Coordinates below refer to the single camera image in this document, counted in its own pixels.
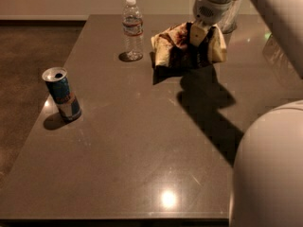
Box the brown chip bag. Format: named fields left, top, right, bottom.
left=151, top=22, right=227, bottom=70

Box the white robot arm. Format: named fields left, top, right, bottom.
left=190, top=0, right=303, bottom=227

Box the blue silver energy drink can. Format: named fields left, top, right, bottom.
left=42, top=67, right=81, bottom=122

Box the clear plastic water bottle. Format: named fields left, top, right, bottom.
left=122, top=0, right=143, bottom=61

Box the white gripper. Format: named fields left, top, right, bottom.
left=189, top=0, right=232, bottom=47

